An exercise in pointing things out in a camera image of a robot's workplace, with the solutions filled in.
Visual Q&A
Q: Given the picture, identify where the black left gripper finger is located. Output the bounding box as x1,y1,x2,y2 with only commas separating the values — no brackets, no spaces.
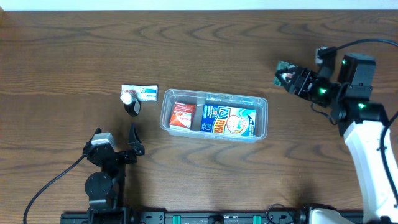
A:
85,128,102,147
128,123,145,156

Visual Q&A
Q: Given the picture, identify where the green round-label box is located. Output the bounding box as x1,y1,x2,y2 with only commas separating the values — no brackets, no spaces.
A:
273,61,297,86

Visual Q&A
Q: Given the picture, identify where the dark bottle white cap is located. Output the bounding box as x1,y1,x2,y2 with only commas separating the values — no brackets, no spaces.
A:
120,92,141,117

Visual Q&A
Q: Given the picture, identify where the red orange Panadol box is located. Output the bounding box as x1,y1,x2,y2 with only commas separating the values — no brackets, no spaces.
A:
169,102,196,129

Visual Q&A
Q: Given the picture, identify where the blue Kool Fever box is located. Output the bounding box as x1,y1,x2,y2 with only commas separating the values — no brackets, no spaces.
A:
200,104,256,137

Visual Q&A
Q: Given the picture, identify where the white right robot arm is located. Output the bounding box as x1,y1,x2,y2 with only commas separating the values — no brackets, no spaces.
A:
275,53,397,223

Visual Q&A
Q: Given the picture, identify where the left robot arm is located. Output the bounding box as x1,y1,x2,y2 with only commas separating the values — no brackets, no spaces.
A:
82,124,145,223

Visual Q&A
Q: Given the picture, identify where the clear plastic container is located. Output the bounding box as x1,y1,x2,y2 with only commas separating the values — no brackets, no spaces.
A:
160,89,268,143

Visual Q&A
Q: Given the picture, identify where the white Panadol box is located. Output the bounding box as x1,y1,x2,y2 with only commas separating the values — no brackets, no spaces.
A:
120,85,159,104

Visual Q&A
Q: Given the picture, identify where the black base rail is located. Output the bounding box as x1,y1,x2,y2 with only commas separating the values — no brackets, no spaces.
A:
60,210,364,224

